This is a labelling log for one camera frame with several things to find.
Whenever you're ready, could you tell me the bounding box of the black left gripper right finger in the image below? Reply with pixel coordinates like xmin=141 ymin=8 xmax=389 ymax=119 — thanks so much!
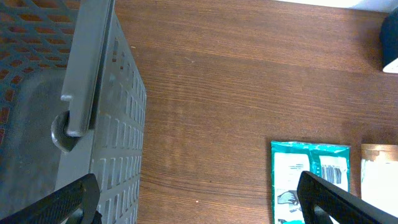
xmin=297 ymin=171 xmax=397 ymax=224

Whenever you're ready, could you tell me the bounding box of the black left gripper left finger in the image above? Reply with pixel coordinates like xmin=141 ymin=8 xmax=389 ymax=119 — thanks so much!
xmin=1 ymin=174 xmax=102 ymax=224

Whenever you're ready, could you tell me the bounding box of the white tube with tan cap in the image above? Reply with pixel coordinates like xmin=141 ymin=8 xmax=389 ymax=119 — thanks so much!
xmin=361 ymin=144 xmax=397 ymax=217

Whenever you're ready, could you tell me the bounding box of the green 3M package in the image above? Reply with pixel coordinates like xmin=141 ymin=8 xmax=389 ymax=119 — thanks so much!
xmin=271 ymin=141 xmax=350 ymax=223

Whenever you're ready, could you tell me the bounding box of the white barcode scanner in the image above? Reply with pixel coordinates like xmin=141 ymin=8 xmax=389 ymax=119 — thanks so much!
xmin=379 ymin=8 xmax=397 ymax=73

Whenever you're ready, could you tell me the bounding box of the grey plastic mesh basket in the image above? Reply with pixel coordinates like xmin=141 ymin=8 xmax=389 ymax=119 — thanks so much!
xmin=1 ymin=0 xmax=147 ymax=223

